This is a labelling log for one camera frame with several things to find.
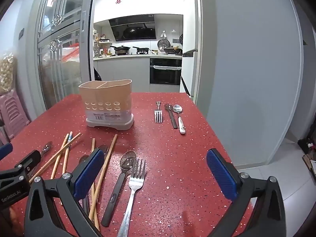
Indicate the sliding glass door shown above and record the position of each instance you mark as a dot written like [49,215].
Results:
[61,54]

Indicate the bag of nuts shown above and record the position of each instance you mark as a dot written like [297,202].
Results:
[7,74]

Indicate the black wok with food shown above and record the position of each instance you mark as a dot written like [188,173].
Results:
[172,49]

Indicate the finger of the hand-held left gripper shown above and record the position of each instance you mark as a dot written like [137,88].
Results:
[28,160]
[6,150]

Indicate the black built-in oven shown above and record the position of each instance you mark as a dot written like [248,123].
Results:
[164,75]

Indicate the pink plastic stool stack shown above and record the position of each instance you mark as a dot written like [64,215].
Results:
[13,113]

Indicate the black bag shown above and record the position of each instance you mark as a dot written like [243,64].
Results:
[96,74]

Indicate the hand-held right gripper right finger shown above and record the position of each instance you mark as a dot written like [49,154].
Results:
[219,175]

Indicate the beige plastic cutlery holder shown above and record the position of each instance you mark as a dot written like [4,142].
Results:
[106,96]

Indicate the small ornate steel fork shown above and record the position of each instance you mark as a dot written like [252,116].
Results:
[158,117]

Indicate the black frying pan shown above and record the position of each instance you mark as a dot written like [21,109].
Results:
[141,48]

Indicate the blue patterned chopstick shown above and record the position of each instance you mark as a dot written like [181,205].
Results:
[70,137]

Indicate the black range hood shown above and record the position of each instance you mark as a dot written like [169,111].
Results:
[133,30]

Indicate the spice rack with bottles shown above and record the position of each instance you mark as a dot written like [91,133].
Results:
[101,45]

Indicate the yellow patterned chopstick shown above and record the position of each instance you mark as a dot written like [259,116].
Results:
[65,142]

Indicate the plain steel fork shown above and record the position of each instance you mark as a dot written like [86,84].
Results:
[135,180]

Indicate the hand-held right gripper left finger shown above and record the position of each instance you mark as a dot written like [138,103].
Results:
[90,175]

